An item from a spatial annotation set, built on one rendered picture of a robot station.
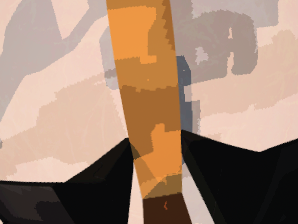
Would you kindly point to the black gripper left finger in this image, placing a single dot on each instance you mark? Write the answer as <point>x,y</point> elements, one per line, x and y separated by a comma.
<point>98,195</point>

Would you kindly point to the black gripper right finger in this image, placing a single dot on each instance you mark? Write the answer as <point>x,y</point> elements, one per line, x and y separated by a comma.
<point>237,184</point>

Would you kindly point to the orange bar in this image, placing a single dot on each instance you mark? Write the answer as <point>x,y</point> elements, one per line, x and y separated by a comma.
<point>146,67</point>

